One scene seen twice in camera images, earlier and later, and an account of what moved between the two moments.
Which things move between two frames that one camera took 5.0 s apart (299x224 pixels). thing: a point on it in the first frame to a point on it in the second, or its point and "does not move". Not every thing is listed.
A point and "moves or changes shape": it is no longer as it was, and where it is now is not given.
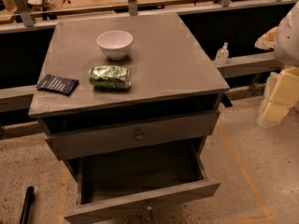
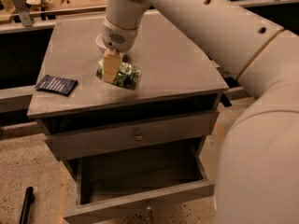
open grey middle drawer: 141,178 does not move
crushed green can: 107,77 moves or changes shape
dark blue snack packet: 58,84 does not move
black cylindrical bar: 26,211 does not move
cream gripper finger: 281,92 to 118,40
